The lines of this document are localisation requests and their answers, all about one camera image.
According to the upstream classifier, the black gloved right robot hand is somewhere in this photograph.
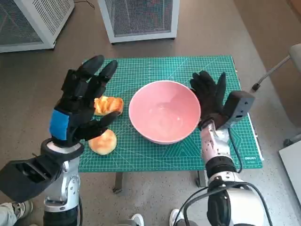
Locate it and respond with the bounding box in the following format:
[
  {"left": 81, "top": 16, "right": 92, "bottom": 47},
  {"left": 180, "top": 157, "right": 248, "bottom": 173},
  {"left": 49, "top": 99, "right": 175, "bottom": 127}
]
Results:
[{"left": 189, "top": 70, "right": 230, "bottom": 130}]

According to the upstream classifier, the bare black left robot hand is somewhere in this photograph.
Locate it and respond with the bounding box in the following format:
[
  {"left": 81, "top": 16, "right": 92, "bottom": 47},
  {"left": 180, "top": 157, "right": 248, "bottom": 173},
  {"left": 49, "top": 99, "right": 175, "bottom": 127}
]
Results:
[{"left": 48, "top": 55, "right": 120, "bottom": 149}]

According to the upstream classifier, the twisted bread loaf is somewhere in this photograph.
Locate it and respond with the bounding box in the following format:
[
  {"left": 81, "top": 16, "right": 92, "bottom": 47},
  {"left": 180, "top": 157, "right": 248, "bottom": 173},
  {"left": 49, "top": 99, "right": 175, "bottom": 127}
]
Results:
[{"left": 93, "top": 96, "right": 125, "bottom": 116}]

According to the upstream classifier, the round bread bun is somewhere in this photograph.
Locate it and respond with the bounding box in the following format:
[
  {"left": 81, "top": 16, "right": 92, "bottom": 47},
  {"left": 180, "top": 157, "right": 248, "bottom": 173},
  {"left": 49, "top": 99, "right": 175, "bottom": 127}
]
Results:
[{"left": 88, "top": 129, "right": 118, "bottom": 155}]

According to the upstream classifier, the pink bowl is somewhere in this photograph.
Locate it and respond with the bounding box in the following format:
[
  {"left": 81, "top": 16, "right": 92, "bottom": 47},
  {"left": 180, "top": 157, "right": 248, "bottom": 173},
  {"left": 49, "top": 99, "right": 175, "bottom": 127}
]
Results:
[{"left": 128, "top": 80, "right": 202, "bottom": 145}]

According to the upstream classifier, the green cutting mat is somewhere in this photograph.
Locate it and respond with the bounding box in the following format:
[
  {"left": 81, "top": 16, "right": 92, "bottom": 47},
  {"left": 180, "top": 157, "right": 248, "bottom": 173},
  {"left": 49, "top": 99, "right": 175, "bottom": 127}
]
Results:
[{"left": 77, "top": 55, "right": 264, "bottom": 172}]

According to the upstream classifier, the black table leg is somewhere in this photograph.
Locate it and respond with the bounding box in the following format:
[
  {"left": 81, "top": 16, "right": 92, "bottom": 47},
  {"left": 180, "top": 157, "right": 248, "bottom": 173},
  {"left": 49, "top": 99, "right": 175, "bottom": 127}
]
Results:
[
  {"left": 195, "top": 169, "right": 207, "bottom": 188},
  {"left": 112, "top": 171, "right": 127, "bottom": 195}
]

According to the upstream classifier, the white mesh cabinet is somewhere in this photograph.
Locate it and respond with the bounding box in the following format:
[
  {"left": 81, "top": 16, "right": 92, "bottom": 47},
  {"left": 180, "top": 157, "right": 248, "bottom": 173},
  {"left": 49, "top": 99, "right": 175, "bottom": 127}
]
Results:
[
  {"left": 0, "top": 0, "right": 75, "bottom": 54},
  {"left": 97, "top": 0, "right": 181, "bottom": 44}
]

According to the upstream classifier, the white flat board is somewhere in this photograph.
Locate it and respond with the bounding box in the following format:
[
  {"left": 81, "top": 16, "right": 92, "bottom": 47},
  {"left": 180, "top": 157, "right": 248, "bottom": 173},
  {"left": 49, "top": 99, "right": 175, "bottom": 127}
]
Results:
[{"left": 278, "top": 141, "right": 301, "bottom": 189}]

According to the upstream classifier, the person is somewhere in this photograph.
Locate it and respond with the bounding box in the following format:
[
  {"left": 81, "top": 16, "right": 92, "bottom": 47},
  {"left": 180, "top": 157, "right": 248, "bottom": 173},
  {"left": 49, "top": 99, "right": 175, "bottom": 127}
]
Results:
[{"left": 0, "top": 200, "right": 33, "bottom": 226}]

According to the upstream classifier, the white shoe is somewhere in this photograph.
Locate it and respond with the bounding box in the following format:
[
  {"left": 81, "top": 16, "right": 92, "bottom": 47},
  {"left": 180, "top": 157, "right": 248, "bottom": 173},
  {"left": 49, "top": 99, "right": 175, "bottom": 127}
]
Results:
[
  {"left": 169, "top": 208, "right": 183, "bottom": 226},
  {"left": 130, "top": 213, "right": 144, "bottom": 226}
]

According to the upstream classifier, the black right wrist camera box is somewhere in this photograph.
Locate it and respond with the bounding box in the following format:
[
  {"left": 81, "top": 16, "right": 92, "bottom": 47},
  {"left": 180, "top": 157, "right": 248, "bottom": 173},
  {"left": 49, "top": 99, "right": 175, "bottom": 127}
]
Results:
[{"left": 222, "top": 90, "right": 256, "bottom": 129}]

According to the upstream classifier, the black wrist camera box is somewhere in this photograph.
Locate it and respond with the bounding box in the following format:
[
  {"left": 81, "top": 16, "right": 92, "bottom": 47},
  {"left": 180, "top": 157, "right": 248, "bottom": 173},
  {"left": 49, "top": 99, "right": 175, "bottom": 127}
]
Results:
[
  {"left": 0, "top": 154, "right": 64, "bottom": 203},
  {"left": 222, "top": 90, "right": 256, "bottom": 129}
]

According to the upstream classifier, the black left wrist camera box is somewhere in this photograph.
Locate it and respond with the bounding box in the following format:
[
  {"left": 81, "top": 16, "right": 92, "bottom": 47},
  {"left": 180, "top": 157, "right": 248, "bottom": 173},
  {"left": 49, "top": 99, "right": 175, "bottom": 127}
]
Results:
[{"left": 0, "top": 154, "right": 64, "bottom": 203}]

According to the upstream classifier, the black floor cable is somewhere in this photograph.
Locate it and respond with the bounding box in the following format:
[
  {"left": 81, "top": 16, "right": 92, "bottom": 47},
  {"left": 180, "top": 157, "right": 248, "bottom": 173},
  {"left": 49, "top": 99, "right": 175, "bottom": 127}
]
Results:
[{"left": 74, "top": 0, "right": 95, "bottom": 11}]

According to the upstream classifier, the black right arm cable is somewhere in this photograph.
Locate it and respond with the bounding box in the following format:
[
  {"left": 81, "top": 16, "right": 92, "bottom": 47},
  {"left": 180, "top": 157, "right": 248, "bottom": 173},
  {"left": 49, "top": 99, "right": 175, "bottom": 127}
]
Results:
[
  {"left": 182, "top": 190, "right": 212, "bottom": 226},
  {"left": 173, "top": 185, "right": 212, "bottom": 226}
]

